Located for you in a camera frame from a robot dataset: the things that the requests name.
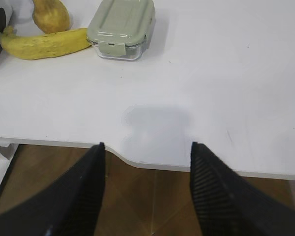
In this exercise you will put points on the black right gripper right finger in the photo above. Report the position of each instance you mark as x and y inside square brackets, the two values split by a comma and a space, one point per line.
[228, 205]

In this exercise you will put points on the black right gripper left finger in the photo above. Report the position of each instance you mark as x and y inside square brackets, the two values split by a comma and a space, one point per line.
[70, 206]

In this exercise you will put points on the yellow banana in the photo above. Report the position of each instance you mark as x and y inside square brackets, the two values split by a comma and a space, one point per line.
[43, 46]

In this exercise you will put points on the green lidded glass container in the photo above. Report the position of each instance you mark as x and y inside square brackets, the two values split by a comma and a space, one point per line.
[121, 29]

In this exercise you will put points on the yellow pear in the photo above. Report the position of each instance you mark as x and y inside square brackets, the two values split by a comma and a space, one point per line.
[50, 16]

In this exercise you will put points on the navy and white lunch bag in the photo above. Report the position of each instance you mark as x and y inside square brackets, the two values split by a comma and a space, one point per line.
[14, 12]

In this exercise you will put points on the white table leg frame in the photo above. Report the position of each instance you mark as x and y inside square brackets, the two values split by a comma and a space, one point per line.
[7, 151]

